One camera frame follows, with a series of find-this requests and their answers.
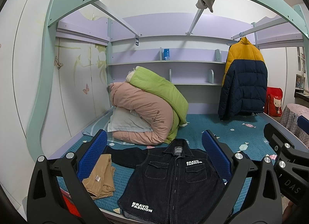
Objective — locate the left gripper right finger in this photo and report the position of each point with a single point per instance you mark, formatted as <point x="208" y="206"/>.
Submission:
<point x="262" y="203"/>

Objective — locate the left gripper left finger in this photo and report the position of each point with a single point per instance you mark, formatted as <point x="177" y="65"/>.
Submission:
<point x="45" y="202"/>

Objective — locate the dark denim jacket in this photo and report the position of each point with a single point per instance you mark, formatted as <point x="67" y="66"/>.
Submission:
<point x="173" y="184"/>

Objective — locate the red object beside bed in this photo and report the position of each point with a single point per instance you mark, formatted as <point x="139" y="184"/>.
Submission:
<point x="70" y="206"/>

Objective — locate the pink patterned table cloth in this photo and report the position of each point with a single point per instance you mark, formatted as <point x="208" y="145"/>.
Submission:
<point x="289" y="119"/>

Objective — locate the teal quilted bedspread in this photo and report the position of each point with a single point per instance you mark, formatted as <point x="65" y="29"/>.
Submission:
<point x="244" y="133"/>

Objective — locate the tan folded garment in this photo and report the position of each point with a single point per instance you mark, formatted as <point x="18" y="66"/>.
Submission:
<point x="100" y="183"/>

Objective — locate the red cartoon bag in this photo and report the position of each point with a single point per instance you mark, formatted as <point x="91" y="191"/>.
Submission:
<point x="273" y="105"/>

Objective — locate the yellow navy puffer jacket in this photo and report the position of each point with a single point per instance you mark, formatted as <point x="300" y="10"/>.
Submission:
<point x="244" y="84"/>

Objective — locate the striped blue pillow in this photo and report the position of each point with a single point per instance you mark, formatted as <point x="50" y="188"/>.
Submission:
<point x="92" y="129"/>

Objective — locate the white pillow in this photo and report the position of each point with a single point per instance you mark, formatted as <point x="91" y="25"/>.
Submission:
<point x="129" y="121"/>

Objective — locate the pink quilt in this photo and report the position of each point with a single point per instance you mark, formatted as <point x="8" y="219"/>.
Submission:
<point x="153" y="109"/>

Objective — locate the green quilt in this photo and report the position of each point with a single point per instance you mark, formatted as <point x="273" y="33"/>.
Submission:
<point x="151" y="82"/>

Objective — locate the blue box on shelf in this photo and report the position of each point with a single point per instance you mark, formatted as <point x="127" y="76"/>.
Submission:
<point x="166" y="54"/>

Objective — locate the grey cloth on rail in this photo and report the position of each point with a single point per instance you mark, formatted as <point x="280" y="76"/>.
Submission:
<point x="205" y="4"/>

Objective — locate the small black tag on rail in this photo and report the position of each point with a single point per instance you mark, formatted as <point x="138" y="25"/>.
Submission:
<point x="137" y="41"/>

